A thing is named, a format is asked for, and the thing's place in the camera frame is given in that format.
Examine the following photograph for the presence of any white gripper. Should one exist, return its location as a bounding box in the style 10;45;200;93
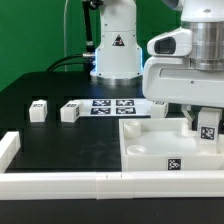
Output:
143;56;224;129

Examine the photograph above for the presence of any white square tabletop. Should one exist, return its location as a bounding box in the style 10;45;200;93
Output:
119;118;224;172

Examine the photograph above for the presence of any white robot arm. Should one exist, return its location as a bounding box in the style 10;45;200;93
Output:
82;0;224;127

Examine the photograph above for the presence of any AprilTag base sheet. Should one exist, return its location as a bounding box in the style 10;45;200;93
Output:
80;98;152;117

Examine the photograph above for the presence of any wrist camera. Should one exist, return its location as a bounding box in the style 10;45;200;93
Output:
147;27;193;57

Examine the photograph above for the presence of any black cable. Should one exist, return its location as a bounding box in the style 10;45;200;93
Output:
46;0;98;73

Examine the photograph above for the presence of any white fence wall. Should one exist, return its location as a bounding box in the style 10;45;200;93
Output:
0;131;224;200

